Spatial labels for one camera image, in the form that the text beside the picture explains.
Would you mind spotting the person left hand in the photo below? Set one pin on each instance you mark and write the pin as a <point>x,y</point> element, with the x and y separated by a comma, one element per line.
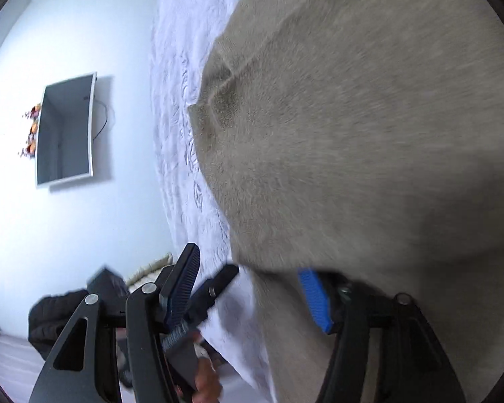
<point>209,388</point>

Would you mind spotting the wall mounted television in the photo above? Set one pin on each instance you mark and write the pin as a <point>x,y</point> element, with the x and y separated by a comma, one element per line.
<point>64,137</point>

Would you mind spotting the orange flower wall decoration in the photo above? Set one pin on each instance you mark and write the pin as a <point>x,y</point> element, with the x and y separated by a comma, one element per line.
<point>30,146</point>

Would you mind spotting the olive knit sweater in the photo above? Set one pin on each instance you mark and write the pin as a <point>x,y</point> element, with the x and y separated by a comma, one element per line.
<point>364,137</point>

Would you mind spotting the white embossed bedspread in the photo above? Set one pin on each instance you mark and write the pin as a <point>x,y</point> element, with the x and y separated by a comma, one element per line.
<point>183,34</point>

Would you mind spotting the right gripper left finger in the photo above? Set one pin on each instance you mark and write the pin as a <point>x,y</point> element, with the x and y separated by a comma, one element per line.
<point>82,365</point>

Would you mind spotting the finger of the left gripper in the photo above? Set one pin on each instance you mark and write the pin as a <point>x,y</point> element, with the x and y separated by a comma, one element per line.
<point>176,337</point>
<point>204,298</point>

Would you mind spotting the black clothing pile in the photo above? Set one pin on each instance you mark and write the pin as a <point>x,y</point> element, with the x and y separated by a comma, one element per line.
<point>48,318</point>

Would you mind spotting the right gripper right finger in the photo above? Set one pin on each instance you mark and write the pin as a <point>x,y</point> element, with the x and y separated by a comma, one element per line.
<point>413,366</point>

